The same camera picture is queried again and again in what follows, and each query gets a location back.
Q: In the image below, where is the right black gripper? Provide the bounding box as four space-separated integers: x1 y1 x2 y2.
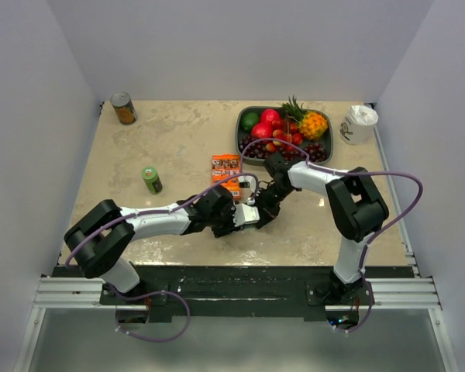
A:
252 182 294 229

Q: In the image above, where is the green black pill bottle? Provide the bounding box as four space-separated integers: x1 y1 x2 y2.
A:
142 166 163 195

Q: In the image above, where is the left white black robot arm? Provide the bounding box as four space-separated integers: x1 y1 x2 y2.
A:
64 186 246 304

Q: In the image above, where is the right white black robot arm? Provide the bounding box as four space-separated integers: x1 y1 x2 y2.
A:
253 153 389 305

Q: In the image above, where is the orange cardboard box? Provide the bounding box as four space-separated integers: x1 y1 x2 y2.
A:
211 154 241 200

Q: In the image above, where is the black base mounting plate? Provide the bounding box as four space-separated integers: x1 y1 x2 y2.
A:
52 263 415 323

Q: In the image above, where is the purple grape bunch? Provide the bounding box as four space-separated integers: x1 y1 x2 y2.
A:
237 133 330 165

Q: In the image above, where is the lower red apple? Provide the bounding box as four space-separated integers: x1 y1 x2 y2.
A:
250 122 274 140

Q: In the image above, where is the red apple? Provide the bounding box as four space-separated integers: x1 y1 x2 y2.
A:
260 108 281 125
250 122 274 140

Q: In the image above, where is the green lime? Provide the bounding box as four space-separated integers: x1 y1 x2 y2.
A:
240 112 260 133

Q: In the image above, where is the upper red apple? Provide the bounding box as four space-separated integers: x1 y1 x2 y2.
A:
260 108 281 125

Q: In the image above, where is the toy pineapple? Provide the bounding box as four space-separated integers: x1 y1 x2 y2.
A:
281 95 329 141

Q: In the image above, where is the white paper towel roll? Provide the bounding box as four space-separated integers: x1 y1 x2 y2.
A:
339 105 379 145

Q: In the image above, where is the tin can with fruit label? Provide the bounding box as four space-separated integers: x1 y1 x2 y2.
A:
110 92 137 125

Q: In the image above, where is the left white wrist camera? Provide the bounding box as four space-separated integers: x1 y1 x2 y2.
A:
233 203 260 227

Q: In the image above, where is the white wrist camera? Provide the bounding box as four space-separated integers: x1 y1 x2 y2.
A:
238 176 257 205
233 203 260 227

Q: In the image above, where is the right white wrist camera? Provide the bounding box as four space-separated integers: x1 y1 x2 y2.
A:
238 176 257 205

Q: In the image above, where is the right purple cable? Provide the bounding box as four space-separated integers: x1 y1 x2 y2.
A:
238 138 425 334

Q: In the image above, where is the purple cable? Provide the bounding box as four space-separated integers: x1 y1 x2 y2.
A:
238 138 425 334
64 172 257 269

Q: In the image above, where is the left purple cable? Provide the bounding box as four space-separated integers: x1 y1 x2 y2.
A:
64 172 257 269

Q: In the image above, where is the aluminium frame rail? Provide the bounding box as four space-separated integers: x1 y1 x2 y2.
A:
370 123 460 372

